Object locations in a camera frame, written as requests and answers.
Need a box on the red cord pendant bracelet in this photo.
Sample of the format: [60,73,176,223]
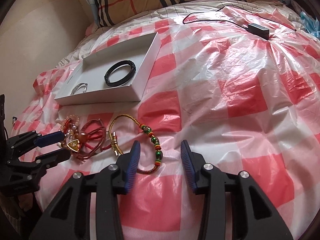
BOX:
[66,119,112,161]

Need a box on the silver bangle bracelet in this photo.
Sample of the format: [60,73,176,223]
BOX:
[70,82,89,96]

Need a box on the gold cord colourful bead bracelet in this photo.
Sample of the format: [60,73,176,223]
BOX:
[106,114,164,175]

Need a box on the black braided leather bracelet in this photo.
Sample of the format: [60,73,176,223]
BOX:
[103,60,137,88]

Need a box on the white shallow cardboard box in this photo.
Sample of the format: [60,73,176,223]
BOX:
[55,33,161,106]

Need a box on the red white checkered plastic sheet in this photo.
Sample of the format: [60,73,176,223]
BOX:
[12,6,319,239]

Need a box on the blue checkered cloth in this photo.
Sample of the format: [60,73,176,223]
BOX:
[300,11,320,39]

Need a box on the black cable with adapter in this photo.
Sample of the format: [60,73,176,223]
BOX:
[182,4,298,41]

